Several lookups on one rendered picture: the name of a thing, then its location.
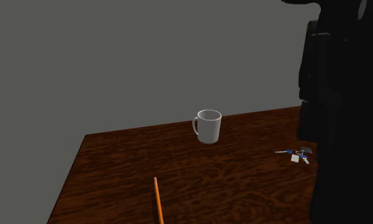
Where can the key bunch with blue tags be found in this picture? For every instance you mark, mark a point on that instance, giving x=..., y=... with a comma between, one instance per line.
x=294, y=158

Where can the white mug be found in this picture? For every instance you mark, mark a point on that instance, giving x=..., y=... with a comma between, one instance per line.
x=208, y=130

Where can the dark brown wooden table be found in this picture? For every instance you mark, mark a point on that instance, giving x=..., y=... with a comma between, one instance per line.
x=118, y=173

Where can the orange pencil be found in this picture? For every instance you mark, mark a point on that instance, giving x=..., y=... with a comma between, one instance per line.
x=158, y=201

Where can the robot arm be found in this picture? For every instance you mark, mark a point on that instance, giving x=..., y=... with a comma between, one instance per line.
x=347, y=93

